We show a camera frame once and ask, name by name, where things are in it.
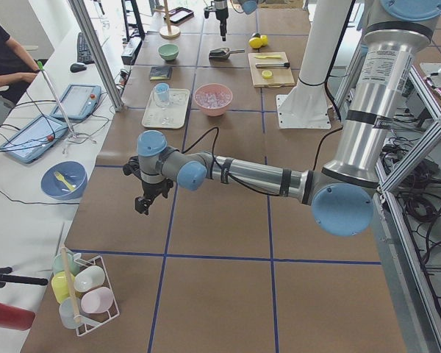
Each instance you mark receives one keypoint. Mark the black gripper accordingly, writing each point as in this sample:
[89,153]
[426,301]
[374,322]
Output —
[151,188]

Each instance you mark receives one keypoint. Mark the metal ice scoop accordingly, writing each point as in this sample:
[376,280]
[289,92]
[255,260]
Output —
[223,53]

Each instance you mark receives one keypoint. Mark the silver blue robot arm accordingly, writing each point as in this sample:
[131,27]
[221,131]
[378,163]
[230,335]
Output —
[340,194]

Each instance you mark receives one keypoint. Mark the blue plastic cup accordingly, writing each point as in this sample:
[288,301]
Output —
[162,93]

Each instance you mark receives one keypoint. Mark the pink bowl of ice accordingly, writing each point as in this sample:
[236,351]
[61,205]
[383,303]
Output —
[213,99]

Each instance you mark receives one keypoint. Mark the blue bowl with fork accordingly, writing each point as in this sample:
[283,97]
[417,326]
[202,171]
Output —
[65,181]

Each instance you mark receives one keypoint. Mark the cream bear serving tray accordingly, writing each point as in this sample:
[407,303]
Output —
[177,111]

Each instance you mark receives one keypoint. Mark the clear wine glass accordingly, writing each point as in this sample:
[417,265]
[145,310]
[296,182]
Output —
[165,119]

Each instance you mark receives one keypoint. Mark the blue teach pendant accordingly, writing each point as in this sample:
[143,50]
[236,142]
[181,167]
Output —
[32,141]
[79,101]

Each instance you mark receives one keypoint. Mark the grey folded cloth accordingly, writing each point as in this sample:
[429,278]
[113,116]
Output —
[159,73]

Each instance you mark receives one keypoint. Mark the black computer mouse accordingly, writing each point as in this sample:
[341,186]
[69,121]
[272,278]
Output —
[77,67]

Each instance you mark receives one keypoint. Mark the green bowl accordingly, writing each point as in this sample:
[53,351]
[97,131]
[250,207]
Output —
[168,52]

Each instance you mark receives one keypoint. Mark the black keyboard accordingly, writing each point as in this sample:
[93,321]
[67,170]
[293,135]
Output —
[83,53]

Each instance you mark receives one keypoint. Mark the wooden stand round base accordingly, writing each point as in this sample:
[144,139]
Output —
[168,31]

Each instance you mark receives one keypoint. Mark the lemon half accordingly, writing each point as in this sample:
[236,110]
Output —
[267,74]

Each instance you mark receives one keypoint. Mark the red bottle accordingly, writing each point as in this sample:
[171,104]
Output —
[15,317]

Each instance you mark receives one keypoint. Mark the wooden cutting board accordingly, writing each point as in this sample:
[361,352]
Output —
[281,77]

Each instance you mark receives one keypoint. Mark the yellow lemon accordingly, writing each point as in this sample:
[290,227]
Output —
[264,40]
[255,42]

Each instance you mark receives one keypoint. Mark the yellow plastic knife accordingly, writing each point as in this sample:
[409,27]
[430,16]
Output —
[265,57]

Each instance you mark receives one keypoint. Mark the steel muddler black cap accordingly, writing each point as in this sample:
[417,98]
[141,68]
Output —
[272,65]

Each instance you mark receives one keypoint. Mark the white wire cup rack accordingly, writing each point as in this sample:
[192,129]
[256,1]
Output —
[83,291]

